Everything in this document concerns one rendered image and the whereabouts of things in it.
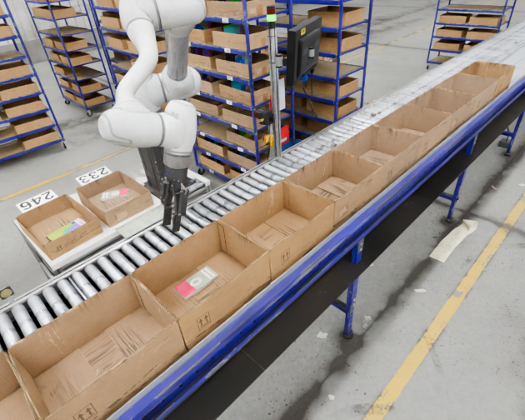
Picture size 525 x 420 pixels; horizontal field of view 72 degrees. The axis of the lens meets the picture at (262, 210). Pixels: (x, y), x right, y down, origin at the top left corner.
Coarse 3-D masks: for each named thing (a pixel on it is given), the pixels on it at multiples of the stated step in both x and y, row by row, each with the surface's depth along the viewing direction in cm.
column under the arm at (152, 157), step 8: (144, 152) 209; (152, 152) 203; (160, 152) 206; (144, 160) 214; (152, 160) 206; (160, 160) 208; (144, 168) 220; (152, 168) 212; (160, 168) 210; (152, 176) 217; (160, 176) 212; (144, 184) 229; (152, 184) 223; (160, 184) 215; (184, 184) 225; (152, 192) 220; (160, 192) 219
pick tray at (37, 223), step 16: (32, 208) 198; (48, 208) 205; (64, 208) 211; (80, 208) 202; (32, 224) 201; (48, 224) 201; (64, 224) 200; (96, 224) 189; (32, 240) 188; (48, 240) 189; (64, 240) 178; (80, 240) 185; (48, 256) 176
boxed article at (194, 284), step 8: (200, 272) 143; (208, 272) 142; (216, 272) 142; (192, 280) 140; (200, 280) 139; (208, 280) 139; (176, 288) 137; (184, 288) 136; (192, 288) 136; (200, 288) 137; (184, 296) 134
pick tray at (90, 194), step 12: (96, 180) 220; (108, 180) 226; (120, 180) 231; (132, 180) 218; (84, 192) 217; (96, 192) 223; (132, 192) 222; (144, 192) 213; (84, 204) 214; (96, 204) 214; (108, 204) 213; (132, 204) 200; (144, 204) 206; (108, 216) 193; (120, 216) 198
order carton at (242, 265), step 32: (224, 224) 143; (160, 256) 131; (192, 256) 143; (224, 256) 151; (256, 256) 136; (160, 288) 137; (224, 288) 118; (256, 288) 132; (192, 320) 112; (224, 320) 125
